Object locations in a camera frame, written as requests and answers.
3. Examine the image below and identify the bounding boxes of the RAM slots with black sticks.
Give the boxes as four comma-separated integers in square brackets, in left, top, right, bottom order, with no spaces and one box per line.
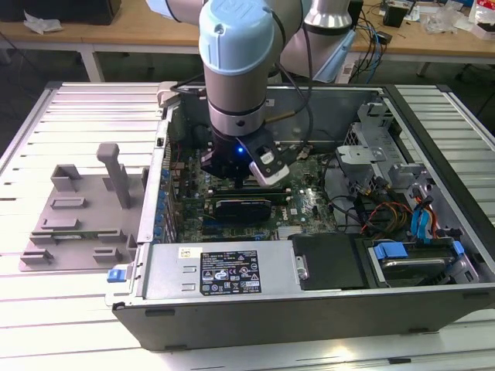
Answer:
[207,184,292,206]

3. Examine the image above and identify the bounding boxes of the black graphics card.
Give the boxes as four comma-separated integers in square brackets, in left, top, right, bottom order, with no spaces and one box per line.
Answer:
[214,199,271,225]

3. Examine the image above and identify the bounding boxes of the green motherboard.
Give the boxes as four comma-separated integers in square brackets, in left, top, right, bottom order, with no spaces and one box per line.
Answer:
[169,145,337,243]

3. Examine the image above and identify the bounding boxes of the grey case latch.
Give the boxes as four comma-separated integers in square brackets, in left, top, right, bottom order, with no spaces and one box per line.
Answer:
[157,80,181,109]

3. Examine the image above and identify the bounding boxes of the black power supply label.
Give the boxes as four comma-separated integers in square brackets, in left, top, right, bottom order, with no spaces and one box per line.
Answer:
[199,249,262,297]

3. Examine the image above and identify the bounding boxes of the grey power supply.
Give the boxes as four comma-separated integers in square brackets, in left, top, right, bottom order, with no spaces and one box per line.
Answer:
[141,241,301,301]

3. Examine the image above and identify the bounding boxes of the black plastic shroud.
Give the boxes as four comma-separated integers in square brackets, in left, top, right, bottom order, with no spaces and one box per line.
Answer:
[289,233,367,291]

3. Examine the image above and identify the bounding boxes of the silver metal drive cage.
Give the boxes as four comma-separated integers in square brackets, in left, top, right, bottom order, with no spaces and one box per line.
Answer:
[335,96,432,202]

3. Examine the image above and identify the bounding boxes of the grey parts rack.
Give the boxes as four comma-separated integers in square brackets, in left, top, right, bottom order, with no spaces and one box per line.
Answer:
[18,142,150,274]

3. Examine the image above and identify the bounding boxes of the open black PC case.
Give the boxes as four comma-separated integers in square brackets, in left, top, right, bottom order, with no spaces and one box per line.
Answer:
[104,80,495,352]

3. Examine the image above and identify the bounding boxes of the white printed label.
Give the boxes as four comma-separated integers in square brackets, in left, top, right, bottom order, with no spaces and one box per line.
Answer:
[340,61,356,84]

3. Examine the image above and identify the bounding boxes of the blue case latch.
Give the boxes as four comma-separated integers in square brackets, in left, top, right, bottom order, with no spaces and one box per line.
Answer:
[106,266,128,283]

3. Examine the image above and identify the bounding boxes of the hard disk in blue carrier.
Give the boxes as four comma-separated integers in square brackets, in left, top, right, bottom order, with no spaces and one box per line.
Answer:
[369,239,465,289]

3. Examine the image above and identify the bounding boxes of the black cube box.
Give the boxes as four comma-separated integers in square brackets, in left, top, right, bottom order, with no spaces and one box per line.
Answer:
[382,3,408,28]

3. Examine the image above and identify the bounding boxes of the crumpled white plastic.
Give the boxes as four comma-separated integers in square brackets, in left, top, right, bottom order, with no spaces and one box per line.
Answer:
[22,9,65,36]

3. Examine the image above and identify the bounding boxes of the clear plastic bags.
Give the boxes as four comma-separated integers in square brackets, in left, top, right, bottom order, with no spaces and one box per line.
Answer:
[423,3,471,34]

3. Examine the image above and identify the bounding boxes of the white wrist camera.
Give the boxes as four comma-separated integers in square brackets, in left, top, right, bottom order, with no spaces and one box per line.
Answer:
[247,134,291,187]

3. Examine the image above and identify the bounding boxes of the silver metal handle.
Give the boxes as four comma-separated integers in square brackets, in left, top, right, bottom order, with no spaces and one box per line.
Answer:
[293,254,310,279]

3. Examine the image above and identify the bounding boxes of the black wire bundle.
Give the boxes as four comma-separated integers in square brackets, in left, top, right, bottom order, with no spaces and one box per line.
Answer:
[328,175,391,235]

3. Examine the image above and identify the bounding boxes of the orange and yellow wires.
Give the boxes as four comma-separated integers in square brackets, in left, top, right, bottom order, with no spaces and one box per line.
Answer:
[365,200,415,235]

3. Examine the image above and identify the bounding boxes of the blue flat wires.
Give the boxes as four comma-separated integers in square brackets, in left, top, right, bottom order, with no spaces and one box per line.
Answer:
[409,206,438,244]

